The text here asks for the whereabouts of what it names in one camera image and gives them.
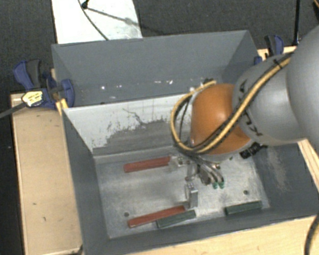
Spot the grey metal bin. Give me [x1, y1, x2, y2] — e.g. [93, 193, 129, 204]
[50, 12, 319, 255]

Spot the dark green flat block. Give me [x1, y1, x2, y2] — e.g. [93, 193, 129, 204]
[224, 201, 263, 216]
[154, 209, 198, 230]

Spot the red-brown flat block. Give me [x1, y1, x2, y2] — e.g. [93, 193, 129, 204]
[125, 204, 188, 230]
[122, 155, 173, 174]

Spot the pale wood flat board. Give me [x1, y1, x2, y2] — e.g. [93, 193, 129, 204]
[3, 86, 85, 255]

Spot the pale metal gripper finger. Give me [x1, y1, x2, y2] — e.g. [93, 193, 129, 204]
[168, 154, 186, 173]
[183, 180, 201, 209]

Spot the black cylinder on white bracket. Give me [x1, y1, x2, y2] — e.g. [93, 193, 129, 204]
[238, 142, 269, 161]

